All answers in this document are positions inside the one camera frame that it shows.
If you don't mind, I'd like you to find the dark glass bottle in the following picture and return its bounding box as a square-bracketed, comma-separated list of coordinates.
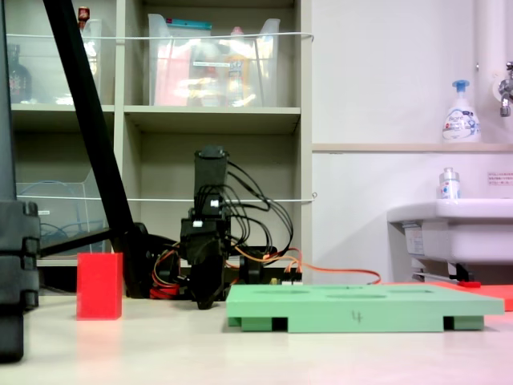
[5, 43, 34, 105]

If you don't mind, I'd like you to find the white foam soap pump bottle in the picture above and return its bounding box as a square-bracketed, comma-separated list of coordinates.
[441, 79, 483, 144]

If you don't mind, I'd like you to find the blue cable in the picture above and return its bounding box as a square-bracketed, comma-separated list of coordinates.
[18, 181, 109, 250]

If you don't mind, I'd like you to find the small orange foam slab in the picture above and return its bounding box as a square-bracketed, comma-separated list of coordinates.
[479, 284, 513, 313]

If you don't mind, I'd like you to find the orange bottle with pink cap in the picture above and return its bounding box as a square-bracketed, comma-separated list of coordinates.
[224, 26, 253, 107]

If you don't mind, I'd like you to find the smooth black tripod leg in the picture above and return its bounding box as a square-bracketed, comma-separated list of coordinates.
[39, 0, 151, 300]

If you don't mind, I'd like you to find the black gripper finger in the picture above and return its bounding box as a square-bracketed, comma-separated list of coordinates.
[190, 261, 214, 311]
[207, 257, 226, 309]

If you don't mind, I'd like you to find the green shape sorter board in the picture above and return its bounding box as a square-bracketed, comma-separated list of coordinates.
[225, 283, 506, 334]

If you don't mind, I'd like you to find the teal flat box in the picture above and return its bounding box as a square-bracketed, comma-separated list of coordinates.
[164, 16, 213, 33]

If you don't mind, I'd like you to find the metal faucet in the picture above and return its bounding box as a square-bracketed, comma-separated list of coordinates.
[496, 61, 513, 119]

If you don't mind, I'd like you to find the black circuit board with connectors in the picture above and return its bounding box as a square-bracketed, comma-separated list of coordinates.
[268, 267, 305, 287]

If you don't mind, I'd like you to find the large orange foam slab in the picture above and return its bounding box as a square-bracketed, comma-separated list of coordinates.
[380, 281, 482, 290]

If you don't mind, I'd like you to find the thin orange wire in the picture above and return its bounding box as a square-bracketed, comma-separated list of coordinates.
[230, 244, 382, 286]

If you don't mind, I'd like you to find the white sink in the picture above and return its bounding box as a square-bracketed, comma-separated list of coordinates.
[386, 197, 513, 267]

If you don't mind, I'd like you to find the notched black tripod leg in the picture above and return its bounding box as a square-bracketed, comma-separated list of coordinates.
[0, 0, 42, 364]

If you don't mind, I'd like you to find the slanted clear plastic bin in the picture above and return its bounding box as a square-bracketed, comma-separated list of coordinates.
[15, 168, 111, 255]

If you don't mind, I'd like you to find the beige shelf unit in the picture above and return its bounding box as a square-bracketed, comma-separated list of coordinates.
[0, 0, 314, 282]

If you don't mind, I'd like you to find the wide clear plastic bin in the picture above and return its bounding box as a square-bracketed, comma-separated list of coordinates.
[147, 13, 282, 108]

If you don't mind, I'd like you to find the red-print wall notice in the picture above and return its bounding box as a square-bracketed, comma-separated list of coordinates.
[486, 171, 513, 187]

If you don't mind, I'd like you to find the black arm motor wire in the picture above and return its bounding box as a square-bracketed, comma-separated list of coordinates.
[196, 184, 274, 258]

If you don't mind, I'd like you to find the long black wire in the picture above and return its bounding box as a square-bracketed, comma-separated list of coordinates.
[226, 160, 297, 261]

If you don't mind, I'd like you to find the white shelf cord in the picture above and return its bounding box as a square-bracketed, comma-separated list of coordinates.
[15, 192, 319, 204]
[5, 31, 317, 43]

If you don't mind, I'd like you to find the small clear pump bottle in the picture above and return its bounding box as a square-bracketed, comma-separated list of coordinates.
[435, 166, 463, 201]

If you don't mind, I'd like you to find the pink package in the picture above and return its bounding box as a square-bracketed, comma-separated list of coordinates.
[153, 43, 191, 107]

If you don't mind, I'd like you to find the red square block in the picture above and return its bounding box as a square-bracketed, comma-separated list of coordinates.
[75, 252, 124, 322]

